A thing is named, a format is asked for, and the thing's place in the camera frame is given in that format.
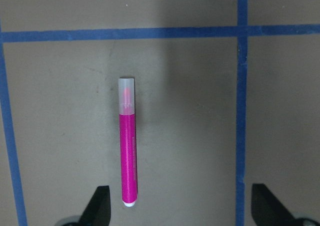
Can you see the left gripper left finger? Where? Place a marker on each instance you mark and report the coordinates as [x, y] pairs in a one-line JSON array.
[[98, 210]]

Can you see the pink highlighter pen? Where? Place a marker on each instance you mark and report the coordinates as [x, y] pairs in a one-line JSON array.
[[127, 141]]

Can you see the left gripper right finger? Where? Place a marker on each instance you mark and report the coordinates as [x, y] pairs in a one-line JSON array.
[[266, 209]]

